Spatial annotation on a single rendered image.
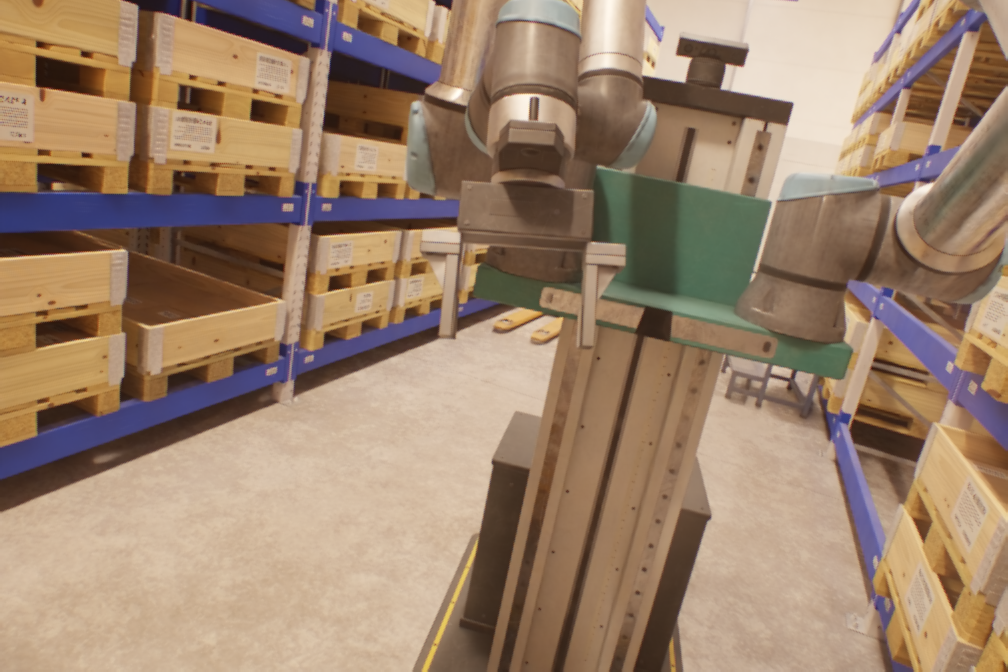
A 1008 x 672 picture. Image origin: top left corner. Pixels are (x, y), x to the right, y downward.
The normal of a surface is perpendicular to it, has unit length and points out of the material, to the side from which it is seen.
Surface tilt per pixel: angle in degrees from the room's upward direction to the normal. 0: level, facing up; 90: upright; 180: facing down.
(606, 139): 111
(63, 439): 90
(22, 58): 90
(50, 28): 90
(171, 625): 0
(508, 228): 66
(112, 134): 90
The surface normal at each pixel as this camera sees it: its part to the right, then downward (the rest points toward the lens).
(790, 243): -0.76, 0.01
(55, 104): 0.90, 0.26
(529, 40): -0.20, -0.19
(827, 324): 0.26, -0.07
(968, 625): -0.91, -0.08
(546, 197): 0.02, -0.18
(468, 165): 0.20, 0.43
